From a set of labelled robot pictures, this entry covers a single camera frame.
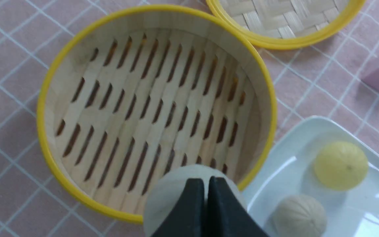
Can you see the bamboo steamer basket yellow rim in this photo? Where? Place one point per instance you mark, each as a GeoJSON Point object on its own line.
{"type": "Point", "coordinates": [149, 89]}

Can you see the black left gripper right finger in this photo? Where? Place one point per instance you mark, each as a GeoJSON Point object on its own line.
{"type": "Point", "coordinates": [226, 216]}

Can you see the yellow steamed bun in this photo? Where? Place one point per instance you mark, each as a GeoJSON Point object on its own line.
{"type": "Point", "coordinates": [341, 165]}

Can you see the woven bamboo steamer lid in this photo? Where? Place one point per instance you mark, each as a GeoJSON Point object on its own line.
{"type": "Point", "coordinates": [286, 24]}

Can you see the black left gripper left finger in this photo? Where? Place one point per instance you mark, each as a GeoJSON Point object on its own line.
{"type": "Point", "coordinates": [186, 217]}

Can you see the pink checkered tablecloth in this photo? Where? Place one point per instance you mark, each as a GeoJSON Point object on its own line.
{"type": "Point", "coordinates": [323, 79]}

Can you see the white square plate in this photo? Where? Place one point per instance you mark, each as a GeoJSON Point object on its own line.
{"type": "Point", "coordinates": [288, 170]}

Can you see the white steamed bun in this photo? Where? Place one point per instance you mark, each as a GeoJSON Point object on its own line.
{"type": "Point", "coordinates": [165, 194]}
{"type": "Point", "coordinates": [300, 216]}

